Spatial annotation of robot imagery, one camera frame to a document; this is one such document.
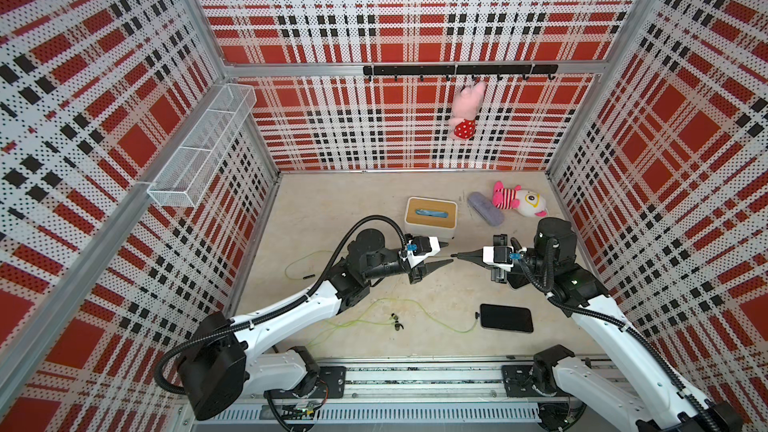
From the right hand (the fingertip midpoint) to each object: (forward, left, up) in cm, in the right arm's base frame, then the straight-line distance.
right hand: (464, 251), depth 66 cm
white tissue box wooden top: (+28, +4, -26) cm, 38 cm away
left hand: (+1, +3, -1) cm, 3 cm away
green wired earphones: (-6, +17, -28) cm, 33 cm away
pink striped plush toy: (+30, -29, -21) cm, 47 cm away
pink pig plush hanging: (+49, -6, +5) cm, 49 cm away
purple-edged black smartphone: (-6, -15, -28) cm, 33 cm away
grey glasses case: (+33, -16, -27) cm, 45 cm away
